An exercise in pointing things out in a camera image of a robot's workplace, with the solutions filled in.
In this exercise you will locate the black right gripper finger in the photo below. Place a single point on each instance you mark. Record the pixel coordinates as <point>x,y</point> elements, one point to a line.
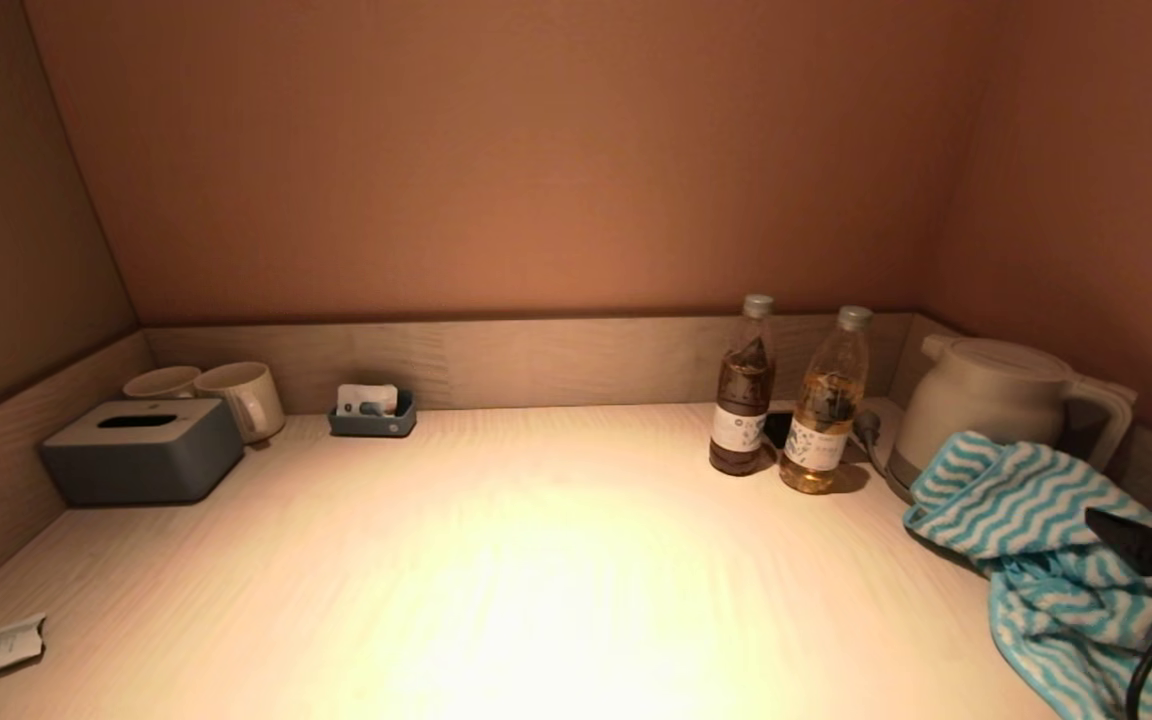
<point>1126,545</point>

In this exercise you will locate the blue white striped towel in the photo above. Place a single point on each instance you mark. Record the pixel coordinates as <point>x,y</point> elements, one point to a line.
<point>1016,500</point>

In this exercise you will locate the white electric kettle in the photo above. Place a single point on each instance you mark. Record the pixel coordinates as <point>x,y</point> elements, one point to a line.
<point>986,395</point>

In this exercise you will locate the kettle base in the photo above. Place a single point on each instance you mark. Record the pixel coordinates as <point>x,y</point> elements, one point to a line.
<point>898,480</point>

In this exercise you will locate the grey kettle power plug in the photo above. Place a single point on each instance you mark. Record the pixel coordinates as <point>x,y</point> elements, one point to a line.
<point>868,428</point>

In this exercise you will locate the amber tea bottle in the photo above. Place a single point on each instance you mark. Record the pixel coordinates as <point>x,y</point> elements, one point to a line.
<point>824,420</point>

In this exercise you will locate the dark tea bottle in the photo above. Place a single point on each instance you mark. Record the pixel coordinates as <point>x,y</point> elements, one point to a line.
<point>742,400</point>

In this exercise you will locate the small blue-grey tray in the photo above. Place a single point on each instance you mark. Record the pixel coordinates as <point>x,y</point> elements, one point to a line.
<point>371,426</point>

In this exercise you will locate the white sachet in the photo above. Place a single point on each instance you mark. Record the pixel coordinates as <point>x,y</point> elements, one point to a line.
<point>361,396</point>

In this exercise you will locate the white ceramic mug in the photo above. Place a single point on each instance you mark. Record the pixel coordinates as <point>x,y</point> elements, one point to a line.
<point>236,393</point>
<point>161,383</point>

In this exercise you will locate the grey tissue box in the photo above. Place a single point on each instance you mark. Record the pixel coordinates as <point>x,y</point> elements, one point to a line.
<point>136,458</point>

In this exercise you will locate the black wall socket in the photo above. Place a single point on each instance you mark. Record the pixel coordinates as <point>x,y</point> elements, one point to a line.
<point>778,427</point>

